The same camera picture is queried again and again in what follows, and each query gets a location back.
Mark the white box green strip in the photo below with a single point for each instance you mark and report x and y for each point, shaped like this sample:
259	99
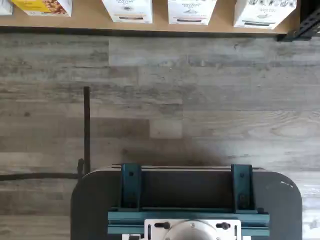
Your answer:
265	15

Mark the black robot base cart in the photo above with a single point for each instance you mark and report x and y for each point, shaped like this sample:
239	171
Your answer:
275	212

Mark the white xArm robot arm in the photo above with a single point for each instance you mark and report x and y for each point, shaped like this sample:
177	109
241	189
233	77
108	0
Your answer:
192	232

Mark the white box pink strip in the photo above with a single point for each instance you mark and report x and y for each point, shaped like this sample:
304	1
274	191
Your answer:
192	12

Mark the white box yellow strip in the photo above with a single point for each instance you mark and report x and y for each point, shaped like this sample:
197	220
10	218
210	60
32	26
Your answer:
127	11

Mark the wooden shelf board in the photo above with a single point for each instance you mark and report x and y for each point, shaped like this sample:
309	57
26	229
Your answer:
87	22

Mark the yellow purely elizabeth box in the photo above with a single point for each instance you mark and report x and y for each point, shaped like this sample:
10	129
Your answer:
42	7

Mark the blue flax oatmeal box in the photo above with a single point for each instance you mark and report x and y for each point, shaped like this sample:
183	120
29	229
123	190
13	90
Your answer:
5	6

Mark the white metal mounting plate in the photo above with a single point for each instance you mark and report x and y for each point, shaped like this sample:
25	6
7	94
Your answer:
152	232

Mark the teal metal mounting frame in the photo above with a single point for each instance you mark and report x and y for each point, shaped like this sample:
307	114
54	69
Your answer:
130	185

